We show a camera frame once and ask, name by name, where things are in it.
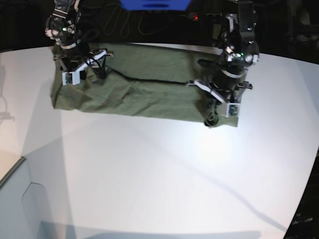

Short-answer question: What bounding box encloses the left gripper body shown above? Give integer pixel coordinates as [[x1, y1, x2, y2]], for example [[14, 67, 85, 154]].
[[206, 68, 249, 100]]

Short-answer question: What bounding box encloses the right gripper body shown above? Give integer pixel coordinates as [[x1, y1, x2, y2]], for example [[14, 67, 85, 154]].
[[59, 42, 90, 69]]

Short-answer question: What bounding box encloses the green t-shirt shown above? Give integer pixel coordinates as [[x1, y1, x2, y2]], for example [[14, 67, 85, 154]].
[[49, 42, 240, 129]]

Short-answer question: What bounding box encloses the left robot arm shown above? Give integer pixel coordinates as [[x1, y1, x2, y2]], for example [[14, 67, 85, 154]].
[[198, 0, 259, 127]]

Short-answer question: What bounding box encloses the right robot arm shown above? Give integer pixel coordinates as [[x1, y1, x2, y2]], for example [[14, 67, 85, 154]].
[[45, 0, 107, 85]]

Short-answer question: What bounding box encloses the black power strip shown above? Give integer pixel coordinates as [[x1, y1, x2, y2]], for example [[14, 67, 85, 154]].
[[186, 12, 223, 24]]

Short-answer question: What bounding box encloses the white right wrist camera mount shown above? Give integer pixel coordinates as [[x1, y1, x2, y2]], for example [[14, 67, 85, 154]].
[[53, 48, 113, 86]]

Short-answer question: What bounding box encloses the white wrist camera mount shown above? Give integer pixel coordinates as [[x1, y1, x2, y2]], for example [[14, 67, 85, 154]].
[[186, 79, 253, 118], [53, 48, 113, 86]]

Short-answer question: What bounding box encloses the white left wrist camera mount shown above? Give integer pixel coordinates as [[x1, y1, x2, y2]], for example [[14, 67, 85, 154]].
[[186, 79, 253, 118]]

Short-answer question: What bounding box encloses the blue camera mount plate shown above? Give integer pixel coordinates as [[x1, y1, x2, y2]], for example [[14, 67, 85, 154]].
[[120, 0, 191, 11]]

